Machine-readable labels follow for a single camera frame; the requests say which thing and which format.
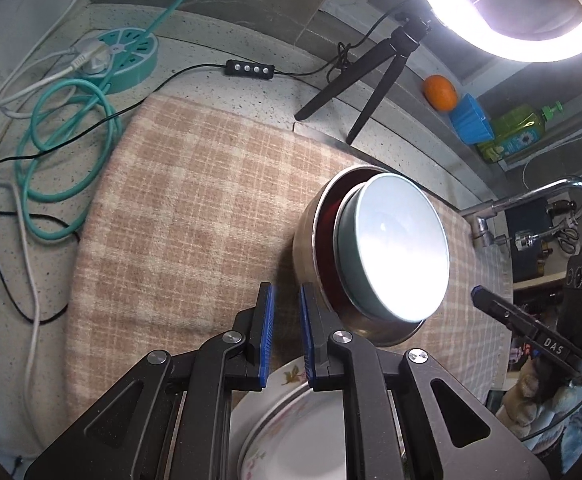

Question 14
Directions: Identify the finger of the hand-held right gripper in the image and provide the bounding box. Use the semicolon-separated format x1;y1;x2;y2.
471;285;542;347

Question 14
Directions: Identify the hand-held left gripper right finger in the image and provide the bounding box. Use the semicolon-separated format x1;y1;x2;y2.
298;282;549;480

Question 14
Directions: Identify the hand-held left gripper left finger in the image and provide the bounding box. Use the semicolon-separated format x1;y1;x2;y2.
24;282;277;480

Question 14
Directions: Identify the white plate with leaf print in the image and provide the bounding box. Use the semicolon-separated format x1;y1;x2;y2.
228;355;352;480

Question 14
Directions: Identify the stainless steel bowl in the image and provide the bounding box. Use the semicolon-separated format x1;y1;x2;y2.
292;165;428;347

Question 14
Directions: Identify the large pink floral plate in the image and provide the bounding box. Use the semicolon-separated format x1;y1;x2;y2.
238;385;352;480

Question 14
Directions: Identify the white ceramic bowl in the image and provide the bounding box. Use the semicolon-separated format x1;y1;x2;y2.
333;172;450;323

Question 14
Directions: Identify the person's right hand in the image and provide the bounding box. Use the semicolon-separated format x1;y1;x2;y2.
496;355;582;441

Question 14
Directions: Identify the chrome faucet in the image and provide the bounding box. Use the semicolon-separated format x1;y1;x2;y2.
461;175;582;261

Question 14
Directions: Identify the plaid cloth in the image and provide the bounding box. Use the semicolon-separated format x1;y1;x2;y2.
66;92;514;431

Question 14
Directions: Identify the green dish soap bottle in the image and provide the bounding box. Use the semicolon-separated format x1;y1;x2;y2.
476;101;564;163

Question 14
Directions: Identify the blue fluted cup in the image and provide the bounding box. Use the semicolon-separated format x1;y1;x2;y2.
448;92;496;147

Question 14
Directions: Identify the orange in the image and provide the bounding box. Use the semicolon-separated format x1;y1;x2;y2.
423;74;459;112

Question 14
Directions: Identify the black inline remote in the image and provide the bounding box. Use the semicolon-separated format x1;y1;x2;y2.
225;59;276;80

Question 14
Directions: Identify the black tripod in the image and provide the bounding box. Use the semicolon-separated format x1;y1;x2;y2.
293;15;432;146

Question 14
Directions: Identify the teal round power strip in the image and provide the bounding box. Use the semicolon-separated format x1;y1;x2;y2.
78;30;161;95

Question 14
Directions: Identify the white cable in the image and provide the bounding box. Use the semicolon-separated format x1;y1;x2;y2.
0;0;112;396

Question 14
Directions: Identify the ring light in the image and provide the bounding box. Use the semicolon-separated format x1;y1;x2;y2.
410;0;582;63

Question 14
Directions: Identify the black cable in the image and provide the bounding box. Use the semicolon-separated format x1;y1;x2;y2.
0;0;424;326

